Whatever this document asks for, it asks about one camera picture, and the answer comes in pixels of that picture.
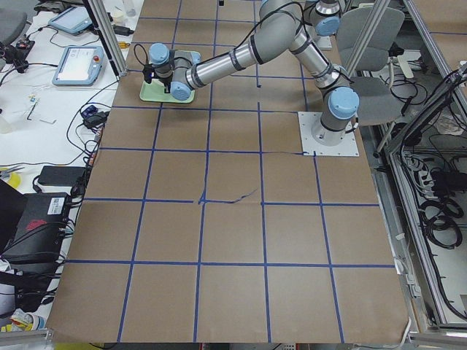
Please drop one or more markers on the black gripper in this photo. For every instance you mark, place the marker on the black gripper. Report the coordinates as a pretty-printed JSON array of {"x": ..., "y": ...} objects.
[{"x": 163, "y": 80}]

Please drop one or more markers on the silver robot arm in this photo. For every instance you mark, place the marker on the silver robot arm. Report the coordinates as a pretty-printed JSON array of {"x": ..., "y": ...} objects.
[
  {"x": 281, "y": 28},
  {"x": 323, "y": 16}
]

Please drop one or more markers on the light green tray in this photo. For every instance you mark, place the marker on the light green tray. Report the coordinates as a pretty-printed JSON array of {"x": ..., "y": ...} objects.
[{"x": 160, "y": 91}]

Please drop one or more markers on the blue teach pendant near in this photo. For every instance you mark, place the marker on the blue teach pendant near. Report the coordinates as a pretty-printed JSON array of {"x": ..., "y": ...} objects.
[{"x": 79, "y": 66}]

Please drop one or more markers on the blue teach pendant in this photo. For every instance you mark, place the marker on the blue teach pendant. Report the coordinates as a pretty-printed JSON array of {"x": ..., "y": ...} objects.
[
  {"x": 79, "y": 66},
  {"x": 73, "y": 20}
]

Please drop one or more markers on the blue teach pendant far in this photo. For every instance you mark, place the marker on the blue teach pendant far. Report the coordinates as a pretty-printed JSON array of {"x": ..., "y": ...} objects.
[{"x": 73, "y": 20}]

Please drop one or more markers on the black power adapter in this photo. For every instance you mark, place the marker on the black power adapter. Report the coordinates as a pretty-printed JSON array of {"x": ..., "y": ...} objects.
[{"x": 61, "y": 176}]

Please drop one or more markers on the black computer box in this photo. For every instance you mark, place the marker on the black computer box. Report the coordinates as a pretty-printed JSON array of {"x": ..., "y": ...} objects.
[{"x": 40, "y": 232}]

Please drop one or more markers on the grey office chair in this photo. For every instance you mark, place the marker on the grey office chair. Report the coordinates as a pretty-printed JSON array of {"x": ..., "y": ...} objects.
[{"x": 377, "y": 104}]

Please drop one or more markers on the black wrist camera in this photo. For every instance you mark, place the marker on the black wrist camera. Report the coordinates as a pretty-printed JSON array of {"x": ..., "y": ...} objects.
[{"x": 148, "y": 73}]

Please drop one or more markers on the aluminium frame post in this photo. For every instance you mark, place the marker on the aluminium frame post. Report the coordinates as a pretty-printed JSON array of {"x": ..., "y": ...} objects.
[{"x": 100, "y": 19}]

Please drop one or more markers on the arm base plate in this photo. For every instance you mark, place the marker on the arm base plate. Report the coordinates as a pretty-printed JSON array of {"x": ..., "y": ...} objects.
[
  {"x": 318, "y": 141},
  {"x": 323, "y": 42}
]

